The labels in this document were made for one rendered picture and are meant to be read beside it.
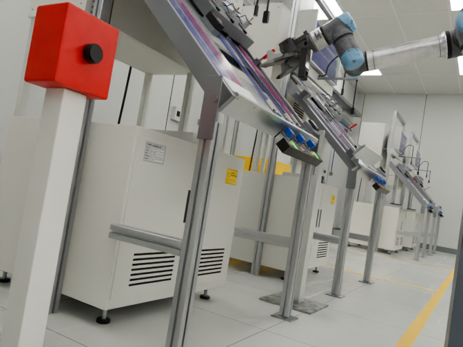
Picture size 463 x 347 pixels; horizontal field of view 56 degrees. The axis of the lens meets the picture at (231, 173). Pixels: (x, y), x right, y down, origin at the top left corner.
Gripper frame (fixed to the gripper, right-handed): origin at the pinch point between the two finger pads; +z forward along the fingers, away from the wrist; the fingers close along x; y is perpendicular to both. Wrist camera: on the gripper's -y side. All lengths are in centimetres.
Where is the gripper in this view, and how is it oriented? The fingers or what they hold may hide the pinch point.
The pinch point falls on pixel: (269, 74)
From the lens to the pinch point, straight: 170.6
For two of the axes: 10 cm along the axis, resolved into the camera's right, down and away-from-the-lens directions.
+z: -8.2, 4.0, 4.2
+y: -3.0, -9.1, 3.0
